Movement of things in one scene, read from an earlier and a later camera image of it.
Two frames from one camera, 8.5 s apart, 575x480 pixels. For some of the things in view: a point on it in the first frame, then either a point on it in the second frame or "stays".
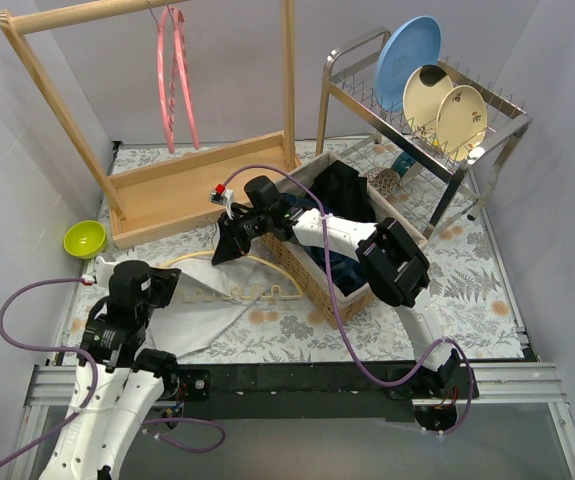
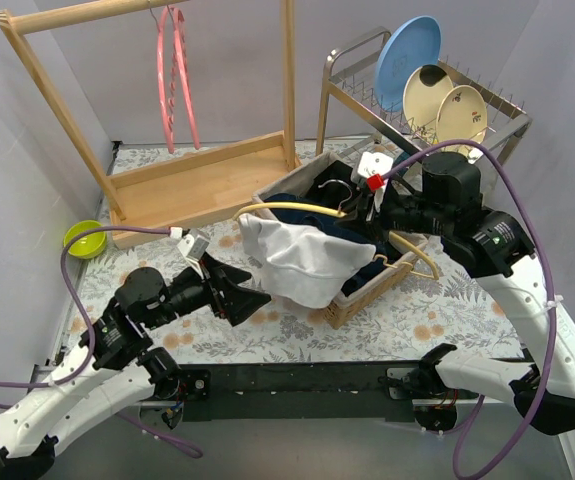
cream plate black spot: (423, 91) stays
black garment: (342, 193) stays
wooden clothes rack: (144, 200) stays
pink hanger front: (169, 130) stays
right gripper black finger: (231, 244) to (366, 223)
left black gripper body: (165, 282) to (215, 292)
